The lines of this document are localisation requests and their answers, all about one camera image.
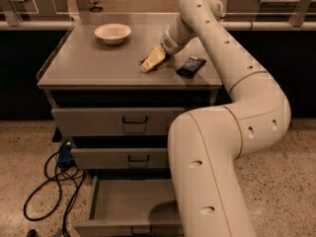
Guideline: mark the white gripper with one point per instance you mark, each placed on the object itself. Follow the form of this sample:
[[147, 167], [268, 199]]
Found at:
[[168, 43]]

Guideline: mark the black chocolate rxbar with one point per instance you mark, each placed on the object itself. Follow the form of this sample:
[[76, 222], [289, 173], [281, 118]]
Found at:
[[143, 60]]

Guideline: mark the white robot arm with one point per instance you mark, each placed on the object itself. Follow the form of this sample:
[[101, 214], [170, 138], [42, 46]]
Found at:
[[203, 143]]

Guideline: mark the blue rxbar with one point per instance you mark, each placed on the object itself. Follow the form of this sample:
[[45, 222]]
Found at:
[[191, 67]]

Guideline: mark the grey drawer cabinet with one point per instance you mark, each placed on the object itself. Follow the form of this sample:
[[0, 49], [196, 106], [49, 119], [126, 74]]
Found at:
[[88, 73]]

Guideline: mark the grey middle drawer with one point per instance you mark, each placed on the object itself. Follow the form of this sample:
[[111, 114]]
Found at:
[[120, 158]]

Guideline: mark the grey drawer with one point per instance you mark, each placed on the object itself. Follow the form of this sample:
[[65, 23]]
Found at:
[[131, 208], [115, 121], [120, 158]]

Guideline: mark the grey top drawer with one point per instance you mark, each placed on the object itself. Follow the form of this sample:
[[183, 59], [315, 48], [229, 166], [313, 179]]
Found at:
[[115, 121]]

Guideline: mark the grey bottom drawer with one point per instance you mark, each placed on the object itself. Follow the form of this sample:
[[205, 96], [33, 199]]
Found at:
[[131, 208]]

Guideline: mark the white ceramic bowl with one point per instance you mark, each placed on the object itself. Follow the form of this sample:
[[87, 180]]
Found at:
[[113, 33]]

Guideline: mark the blue power box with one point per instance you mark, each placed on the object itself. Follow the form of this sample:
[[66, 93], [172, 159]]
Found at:
[[64, 156]]

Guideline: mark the white horizontal rail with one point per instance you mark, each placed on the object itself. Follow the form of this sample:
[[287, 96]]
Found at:
[[228, 26]]

